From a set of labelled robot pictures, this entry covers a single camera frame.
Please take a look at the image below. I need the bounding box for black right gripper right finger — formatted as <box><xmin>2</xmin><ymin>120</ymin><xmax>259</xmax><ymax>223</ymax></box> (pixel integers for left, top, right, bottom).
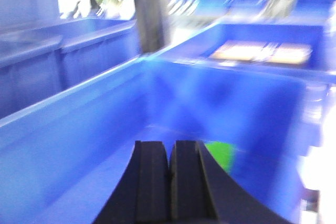
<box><xmin>170</xmin><ymin>141</ymin><xmax>289</xmax><ymax>223</ymax></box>

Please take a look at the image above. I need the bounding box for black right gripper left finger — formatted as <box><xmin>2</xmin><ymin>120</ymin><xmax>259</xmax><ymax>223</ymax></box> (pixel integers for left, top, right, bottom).
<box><xmin>93</xmin><ymin>141</ymin><xmax>168</xmax><ymax>223</ymax></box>

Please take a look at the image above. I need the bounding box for green block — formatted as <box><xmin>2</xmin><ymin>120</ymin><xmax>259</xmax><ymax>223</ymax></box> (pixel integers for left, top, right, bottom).
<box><xmin>205</xmin><ymin>141</ymin><xmax>236</xmax><ymax>174</ymax></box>

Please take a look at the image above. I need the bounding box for blue bin left side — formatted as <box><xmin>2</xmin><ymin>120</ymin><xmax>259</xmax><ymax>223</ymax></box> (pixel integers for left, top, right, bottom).
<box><xmin>1</xmin><ymin>19</ymin><xmax>141</xmax><ymax>117</ymax></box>

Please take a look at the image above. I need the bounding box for nearer blue bin on rack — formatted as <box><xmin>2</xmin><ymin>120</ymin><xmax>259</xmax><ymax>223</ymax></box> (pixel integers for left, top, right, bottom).
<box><xmin>1</xmin><ymin>59</ymin><xmax>332</xmax><ymax>223</ymax></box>

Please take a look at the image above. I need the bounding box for grey rack upright post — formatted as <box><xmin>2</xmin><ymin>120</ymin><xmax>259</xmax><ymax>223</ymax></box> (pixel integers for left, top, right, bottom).
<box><xmin>134</xmin><ymin>0</ymin><xmax>171</xmax><ymax>53</ymax></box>

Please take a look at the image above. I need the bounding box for blue bin with cardboard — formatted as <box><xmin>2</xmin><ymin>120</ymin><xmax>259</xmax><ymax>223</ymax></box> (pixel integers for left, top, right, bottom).
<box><xmin>159</xmin><ymin>22</ymin><xmax>335</xmax><ymax>84</ymax></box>

